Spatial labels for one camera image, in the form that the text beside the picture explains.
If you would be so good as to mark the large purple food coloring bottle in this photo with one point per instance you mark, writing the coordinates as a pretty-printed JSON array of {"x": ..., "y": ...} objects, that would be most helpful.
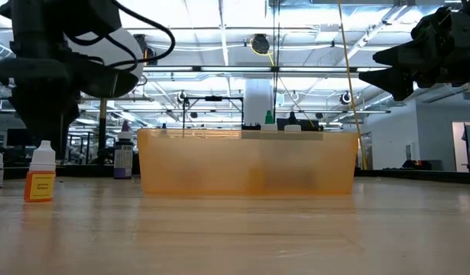
[{"x": 122, "y": 145}]

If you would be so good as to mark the white globe table lamp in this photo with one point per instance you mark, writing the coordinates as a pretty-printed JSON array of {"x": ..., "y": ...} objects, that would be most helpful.
[{"x": 104, "y": 86}]

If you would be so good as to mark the black distant workcell frame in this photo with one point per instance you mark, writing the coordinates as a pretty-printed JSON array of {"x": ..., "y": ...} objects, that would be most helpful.
[{"x": 213, "y": 98}]

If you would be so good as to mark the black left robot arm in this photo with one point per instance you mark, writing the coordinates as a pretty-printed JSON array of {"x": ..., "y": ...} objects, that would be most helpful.
[{"x": 36, "y": 19}]

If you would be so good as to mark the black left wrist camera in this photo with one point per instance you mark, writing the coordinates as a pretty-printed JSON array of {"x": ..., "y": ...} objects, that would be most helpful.
[{"x": 93, "y": 17}]

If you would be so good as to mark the black monitor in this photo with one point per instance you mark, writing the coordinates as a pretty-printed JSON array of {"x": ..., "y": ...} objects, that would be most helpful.
[{"x": 20, "y": 137}]

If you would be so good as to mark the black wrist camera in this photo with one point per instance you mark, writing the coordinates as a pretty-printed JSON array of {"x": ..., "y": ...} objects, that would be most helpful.
[
  {"x": 93, "y": 17},
  {"x": 433, "y": 23}
]

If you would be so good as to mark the small orange bottle yellow label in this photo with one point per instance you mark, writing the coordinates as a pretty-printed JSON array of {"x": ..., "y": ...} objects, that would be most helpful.
[{"x": 39, "y": 187}]

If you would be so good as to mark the orange translucent plastic bin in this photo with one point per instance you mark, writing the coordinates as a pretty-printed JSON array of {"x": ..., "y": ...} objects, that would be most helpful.
[{"x": 219, "y": 164}]

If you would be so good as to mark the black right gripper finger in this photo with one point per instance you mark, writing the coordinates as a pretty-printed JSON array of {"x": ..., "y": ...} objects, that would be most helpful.
[
  {"x": 395, "y": 82},
  {"x": 400, "y": 55}
]

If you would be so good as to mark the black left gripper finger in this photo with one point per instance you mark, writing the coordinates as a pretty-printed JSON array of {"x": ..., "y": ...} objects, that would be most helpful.
[
  {"x": 39, "y": 118},
  {"x": 69, "y": 122}
]

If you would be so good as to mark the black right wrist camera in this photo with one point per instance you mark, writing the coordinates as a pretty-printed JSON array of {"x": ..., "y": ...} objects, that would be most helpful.
[{"x": 433, "y": 23}]

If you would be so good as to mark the long ceiling light bar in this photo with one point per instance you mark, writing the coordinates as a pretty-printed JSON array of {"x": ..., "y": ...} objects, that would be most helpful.
[{"x": 234, "y": 69}]

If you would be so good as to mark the large green food coloring bottle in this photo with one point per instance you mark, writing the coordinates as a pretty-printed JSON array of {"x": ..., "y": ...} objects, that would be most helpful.
[{"x": 269, "y": 118}]

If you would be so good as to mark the black vented computer case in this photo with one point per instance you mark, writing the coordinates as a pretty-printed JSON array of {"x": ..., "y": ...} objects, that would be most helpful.
[{"x": 311, "y": 125}]

